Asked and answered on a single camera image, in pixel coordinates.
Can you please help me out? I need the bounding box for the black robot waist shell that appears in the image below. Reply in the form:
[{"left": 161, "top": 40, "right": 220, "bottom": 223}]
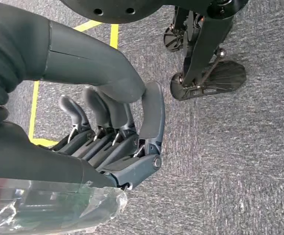
[{"left": 59, "top": 0, "right": 249, "bottom": 24}]

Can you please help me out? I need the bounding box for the black robot left leg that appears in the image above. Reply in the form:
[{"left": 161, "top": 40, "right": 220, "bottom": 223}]
[{"left": 163, "top": 5, "right": 204, "bottom": 52}]

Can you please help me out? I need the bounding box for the clear plastic film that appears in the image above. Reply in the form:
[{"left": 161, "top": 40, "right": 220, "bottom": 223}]
[{"left": 0, "top": 177, "right": 128, "bottom": 235}]

